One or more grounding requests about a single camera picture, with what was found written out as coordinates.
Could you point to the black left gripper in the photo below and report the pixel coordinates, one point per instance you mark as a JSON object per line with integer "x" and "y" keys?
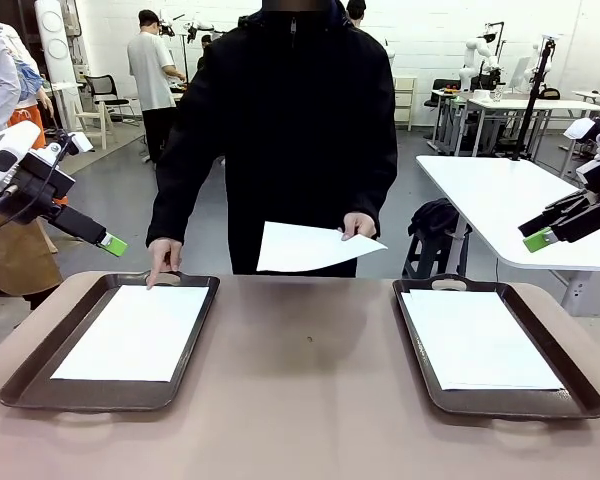
{"x": 40, "y": 185}

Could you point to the person's right forearm black sleeve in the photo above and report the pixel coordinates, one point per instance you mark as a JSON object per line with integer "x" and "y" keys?
{"x": 172, "y": 210}

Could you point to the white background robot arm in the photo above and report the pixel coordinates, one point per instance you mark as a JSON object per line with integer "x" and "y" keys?
{"x": 472, "y": 50}

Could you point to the person's left forearm black sleeve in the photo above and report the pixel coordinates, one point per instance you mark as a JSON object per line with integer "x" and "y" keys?
{"x": 375, "y": 190}

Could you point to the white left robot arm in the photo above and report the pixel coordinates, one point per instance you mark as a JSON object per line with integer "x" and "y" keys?
{"x": 10, "y": 137}

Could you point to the person's right hand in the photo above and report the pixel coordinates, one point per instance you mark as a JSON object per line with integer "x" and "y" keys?
{"x": 164, "y": 252}

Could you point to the person's left hand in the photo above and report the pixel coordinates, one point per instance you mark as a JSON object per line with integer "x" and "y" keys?
{"x": 361, "y": 225}

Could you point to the large white table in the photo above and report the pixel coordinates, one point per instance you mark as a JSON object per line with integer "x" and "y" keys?
{"x": 480, "y": 200}

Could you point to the black cloth bundle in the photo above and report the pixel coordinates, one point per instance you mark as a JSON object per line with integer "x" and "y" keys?
{"x": 432, "y": 215}

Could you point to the light wooden chair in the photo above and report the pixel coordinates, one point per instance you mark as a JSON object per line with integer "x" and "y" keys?
{"x": 100, "y": 116}

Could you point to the person with orange apron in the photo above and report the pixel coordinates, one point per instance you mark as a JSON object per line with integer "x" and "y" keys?
{"x": 27, "y": 130}

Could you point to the black tripod stand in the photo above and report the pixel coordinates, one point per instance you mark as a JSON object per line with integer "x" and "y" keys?
{"x": 533, "y": 100}

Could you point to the black mesh office chair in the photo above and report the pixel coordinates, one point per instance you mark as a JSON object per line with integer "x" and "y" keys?
{"x": 100, "y": 87}

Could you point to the brown plastic serving tray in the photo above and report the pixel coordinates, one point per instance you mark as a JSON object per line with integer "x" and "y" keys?
{"x": 575, "y": 395}
{"x": 35, "y": 385}

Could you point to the man in white T-shirt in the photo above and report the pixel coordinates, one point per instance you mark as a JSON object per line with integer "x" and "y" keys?
{"x": 147, "y": 70}

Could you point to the tall white air conditioner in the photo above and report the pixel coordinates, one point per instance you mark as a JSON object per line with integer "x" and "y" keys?
{"x": 55, "y": 50}

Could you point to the person in black jacket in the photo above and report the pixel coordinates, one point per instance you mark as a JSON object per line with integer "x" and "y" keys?
{"x": 290, "y": 125}

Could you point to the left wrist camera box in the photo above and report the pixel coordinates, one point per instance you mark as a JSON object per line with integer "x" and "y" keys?
{"x": 82, "y": 142}

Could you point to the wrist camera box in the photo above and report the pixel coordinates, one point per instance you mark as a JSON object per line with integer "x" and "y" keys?
{"x": 579, "y": 129}
{"x": 82, "y": 142}

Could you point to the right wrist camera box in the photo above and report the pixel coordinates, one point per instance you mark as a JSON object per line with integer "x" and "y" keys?
{"x": 579, "y": 129}

